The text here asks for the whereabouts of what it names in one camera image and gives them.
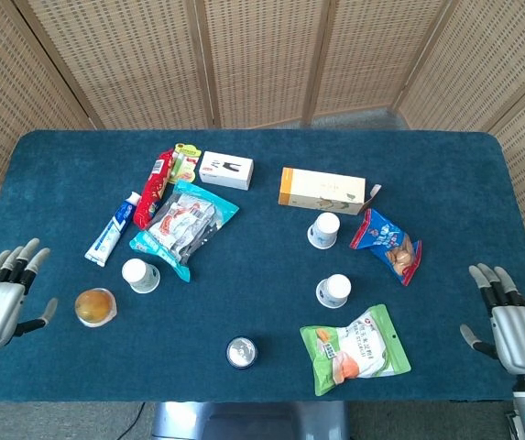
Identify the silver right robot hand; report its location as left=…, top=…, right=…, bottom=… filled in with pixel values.
left=459, top=263, right=525, bottom=380

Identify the white cup green fern print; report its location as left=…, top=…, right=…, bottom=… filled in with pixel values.
left=121, top=258, right=161, bottom=295

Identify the white cup blue flower print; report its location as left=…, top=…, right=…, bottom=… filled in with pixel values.
left=315, top=273, right=353, bottom=309
left=306, top=211, right=342, bottom=250

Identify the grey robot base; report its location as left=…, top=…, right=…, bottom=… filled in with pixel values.
left=151, top=401, right=350, bottom=440

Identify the white black floor equipment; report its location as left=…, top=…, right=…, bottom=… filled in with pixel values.
left=504, top=410, right=520, bottom=440

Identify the orange jelly cup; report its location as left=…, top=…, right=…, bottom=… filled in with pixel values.
left=74, top=287, right=118, bottom=328

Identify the blue white toothpaste tube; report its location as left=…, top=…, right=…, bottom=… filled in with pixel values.
left=83, top=191, right=143, bottom=268

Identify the blue red snack bag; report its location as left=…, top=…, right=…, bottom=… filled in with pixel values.
left=349, top=208, right=423, bottom=287

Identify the green white corn starch bag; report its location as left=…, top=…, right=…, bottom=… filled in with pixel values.
left=299, top=303, right=412, bottom=398

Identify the red snack packet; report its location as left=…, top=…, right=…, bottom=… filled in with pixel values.
left=132, top=148, right=175, bottom=231

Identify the teal clear bag of sachets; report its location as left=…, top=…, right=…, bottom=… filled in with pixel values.
left=128, top=179, right=240, bottom=283

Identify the long beige orange carton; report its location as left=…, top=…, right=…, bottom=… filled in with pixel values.
left=278, top=167, right=382, bottom=216

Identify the dark blue table cloth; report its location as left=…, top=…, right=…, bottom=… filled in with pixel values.
left=0, top=129, right=525, bottom=404

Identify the blue drink can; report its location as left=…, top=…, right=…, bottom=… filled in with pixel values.
left=225, top=335, right=259, bottom=370

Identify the small white cardboard box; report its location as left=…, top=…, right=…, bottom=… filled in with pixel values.
left=198, top=150, right=255, bottom=192

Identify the black floor cable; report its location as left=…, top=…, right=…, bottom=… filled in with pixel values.
left=115, top=401, right=147, bottom=440

